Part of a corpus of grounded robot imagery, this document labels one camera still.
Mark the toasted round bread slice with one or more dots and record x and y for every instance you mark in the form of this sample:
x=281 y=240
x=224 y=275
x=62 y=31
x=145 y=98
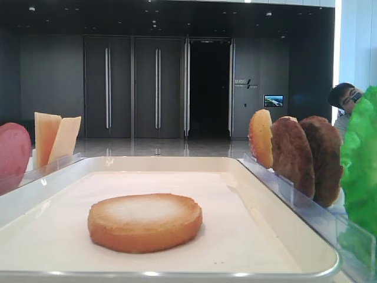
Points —
x=139 y=224

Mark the brown meat patty front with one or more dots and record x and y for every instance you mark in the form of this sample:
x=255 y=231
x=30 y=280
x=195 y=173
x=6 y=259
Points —
x=292 y=156

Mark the person with glasses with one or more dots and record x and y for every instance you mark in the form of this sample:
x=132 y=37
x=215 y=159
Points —
x=344 y=96

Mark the green lettuce leaf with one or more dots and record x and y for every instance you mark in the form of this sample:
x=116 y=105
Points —
x=358 y=158

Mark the dark double door middle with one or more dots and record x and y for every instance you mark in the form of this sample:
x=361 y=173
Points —
x=157 y=88

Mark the dark double door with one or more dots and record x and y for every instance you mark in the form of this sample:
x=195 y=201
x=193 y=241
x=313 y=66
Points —
x=107 y=87
x=157 y=88

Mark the orange cheese slice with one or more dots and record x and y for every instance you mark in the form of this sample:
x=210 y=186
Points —
x=46 y=127

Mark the clear acrylic right rack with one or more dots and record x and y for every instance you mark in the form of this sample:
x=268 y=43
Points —
x=356 y=245

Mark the brown meat patty rear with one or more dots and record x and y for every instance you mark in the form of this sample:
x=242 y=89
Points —
x=325 y=142

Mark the brown meat patty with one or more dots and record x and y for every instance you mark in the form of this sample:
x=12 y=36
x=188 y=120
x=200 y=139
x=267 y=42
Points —
x=325 y=142
x=292 y=156

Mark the toasted bread slice in rack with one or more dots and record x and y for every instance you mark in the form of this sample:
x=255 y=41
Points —
x=260 y=136

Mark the clear acrylic left rack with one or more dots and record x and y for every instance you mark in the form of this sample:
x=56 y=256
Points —
x=33 y=175

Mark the pale yellow cheese slice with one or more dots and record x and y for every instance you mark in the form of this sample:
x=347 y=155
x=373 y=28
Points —
x=65 y=139

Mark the clear acrylic rack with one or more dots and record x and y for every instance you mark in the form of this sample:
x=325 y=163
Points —
x=33 y=175
x=356 y=245

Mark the dark double door left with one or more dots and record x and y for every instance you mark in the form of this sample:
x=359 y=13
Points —
x=107 y=87

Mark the small wall screen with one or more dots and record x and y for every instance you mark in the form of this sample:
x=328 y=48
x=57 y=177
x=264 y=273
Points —
x=273 y=101

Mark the white rectangular tray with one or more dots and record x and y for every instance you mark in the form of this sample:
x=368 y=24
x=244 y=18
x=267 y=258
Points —
x=248 y=234

